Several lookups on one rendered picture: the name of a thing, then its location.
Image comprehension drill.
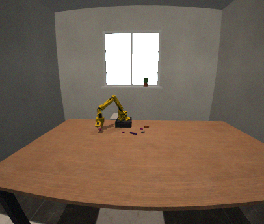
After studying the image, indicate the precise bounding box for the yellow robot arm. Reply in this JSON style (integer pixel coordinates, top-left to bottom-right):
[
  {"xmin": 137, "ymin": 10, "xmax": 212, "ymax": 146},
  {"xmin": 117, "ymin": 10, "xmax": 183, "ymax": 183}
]
[{"xmin": 97, "ymin": 95, "xmax": 130, "ymax": 121}]

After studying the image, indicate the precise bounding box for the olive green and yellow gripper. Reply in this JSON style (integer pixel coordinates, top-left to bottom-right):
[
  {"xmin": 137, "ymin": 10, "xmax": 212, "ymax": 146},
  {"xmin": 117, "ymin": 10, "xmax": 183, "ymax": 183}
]
[{"xmin": 95, "ymin": 117, "xmax": 104, "ymax": 129}]

